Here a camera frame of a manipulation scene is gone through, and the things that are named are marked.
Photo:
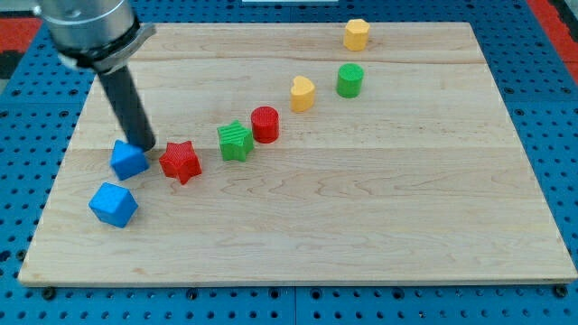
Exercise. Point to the yellow hexagon block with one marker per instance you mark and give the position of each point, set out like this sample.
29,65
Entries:
356,34

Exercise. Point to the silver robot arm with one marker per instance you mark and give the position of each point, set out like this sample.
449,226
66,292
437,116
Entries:
102,35

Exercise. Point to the blue cube block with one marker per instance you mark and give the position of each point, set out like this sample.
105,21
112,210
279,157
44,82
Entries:
113,205

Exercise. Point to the red cylinder block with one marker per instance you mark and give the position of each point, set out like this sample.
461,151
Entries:
265,124

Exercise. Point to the green star block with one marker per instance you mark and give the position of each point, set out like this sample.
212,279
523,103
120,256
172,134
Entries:
235,141

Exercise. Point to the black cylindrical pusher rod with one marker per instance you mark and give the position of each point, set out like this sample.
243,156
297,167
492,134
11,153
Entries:
123,97

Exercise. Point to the red star block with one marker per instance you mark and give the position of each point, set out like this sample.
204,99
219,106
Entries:
179,161

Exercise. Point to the yellow heart block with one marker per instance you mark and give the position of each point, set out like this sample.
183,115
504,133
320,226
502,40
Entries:
302,94

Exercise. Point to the wooden board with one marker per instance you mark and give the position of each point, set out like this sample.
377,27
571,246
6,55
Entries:
419,180

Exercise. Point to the green cylinder block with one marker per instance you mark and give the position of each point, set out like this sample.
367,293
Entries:
349,80

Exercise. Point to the blue pentagon block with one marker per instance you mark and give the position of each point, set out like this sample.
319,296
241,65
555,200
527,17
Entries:
127,160

